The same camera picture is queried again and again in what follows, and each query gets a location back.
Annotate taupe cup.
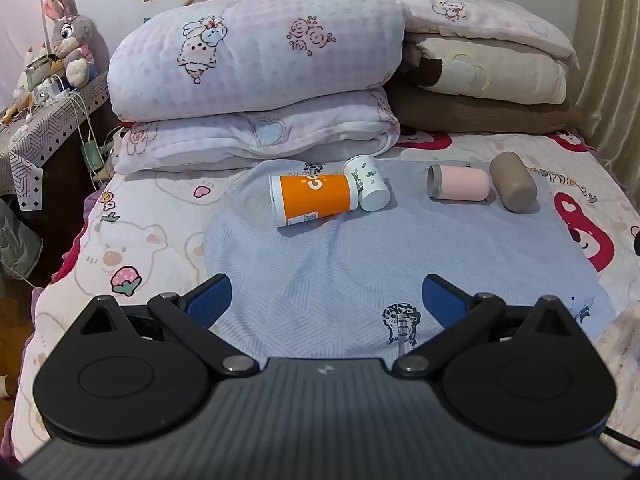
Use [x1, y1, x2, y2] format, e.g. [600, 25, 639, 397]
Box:
[489, 151, 538, 212]

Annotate pink cup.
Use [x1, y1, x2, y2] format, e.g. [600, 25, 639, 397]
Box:
[426, 163, 492, 204]

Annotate grey cloth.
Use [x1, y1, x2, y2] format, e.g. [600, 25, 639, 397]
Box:
[0, 200, 44, 281]

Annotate green charger adapter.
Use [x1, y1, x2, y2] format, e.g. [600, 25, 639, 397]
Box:
[81, 141, 107, 173]

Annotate black cable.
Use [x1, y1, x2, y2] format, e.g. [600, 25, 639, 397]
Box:
[602, 426, 640, 450]

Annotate pink printed pillow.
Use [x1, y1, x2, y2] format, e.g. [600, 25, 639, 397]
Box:
[359, 0, 581, 71]

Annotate white duck plush toy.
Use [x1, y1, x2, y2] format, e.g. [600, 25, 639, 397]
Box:
[11, 47, 51, 111]

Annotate white green-print paper cup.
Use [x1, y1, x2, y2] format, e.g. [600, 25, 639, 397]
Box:
[343, 154, 390, 212]

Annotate cream pillow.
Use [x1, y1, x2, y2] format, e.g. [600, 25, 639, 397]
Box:
[402, 35, 568, 106]

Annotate brown pillow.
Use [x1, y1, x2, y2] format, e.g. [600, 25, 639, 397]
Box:
[387, 80, 583, 135]

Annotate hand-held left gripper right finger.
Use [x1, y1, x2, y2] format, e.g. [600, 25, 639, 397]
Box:
[391, 273, 598, 379]

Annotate white charging cable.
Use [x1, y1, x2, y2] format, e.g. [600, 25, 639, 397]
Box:
[47, 76, 103, 181]

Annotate beige curtain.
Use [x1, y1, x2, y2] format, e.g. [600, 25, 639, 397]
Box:
[570, 0, 640, 191]

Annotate large pink folded quilt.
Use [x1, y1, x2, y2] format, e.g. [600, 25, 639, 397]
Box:
[107, 0, 407, 122]

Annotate thin pink folded quilt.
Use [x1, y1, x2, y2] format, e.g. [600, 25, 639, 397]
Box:
[114, 87, 402, 176]

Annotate grey rabbit plush toy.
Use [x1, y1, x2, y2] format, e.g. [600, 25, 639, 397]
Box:
[42, 0, 98, 87]

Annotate light blue guitar-print cloth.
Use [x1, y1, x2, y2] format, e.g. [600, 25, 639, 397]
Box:
[204, 157, 616, 361]

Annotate cartoon bear printed bed sheet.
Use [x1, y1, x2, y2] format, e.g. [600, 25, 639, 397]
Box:
[10, 129, 640, 461]

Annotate white fluffy blanket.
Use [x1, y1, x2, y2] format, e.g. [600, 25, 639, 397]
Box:
[597, 305, 640, 443]

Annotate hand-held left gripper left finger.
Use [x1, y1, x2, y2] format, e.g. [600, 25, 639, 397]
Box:
[50, 273, 262, 377]

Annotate orange paper cup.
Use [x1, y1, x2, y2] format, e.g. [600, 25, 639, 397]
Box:
[268, 172, 360, 228]

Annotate nightstand with patterned cloth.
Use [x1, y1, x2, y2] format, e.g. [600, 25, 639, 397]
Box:
[0, 72, 111, 211]

